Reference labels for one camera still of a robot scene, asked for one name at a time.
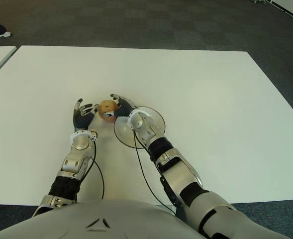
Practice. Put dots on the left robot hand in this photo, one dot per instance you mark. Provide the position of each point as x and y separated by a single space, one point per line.
81 120

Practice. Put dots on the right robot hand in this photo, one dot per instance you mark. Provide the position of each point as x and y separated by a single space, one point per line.
125 108

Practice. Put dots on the yellow-red apple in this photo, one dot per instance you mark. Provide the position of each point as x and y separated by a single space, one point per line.
106 107

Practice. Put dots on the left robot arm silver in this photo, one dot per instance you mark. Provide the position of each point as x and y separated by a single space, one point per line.
74 161

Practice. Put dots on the white plate black rim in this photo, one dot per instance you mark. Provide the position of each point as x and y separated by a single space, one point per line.
122 134

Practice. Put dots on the grey robot torso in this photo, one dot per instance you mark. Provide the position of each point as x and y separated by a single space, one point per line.
99 219

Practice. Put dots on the white sneaker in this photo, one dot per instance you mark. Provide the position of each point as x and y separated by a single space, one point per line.
3 35

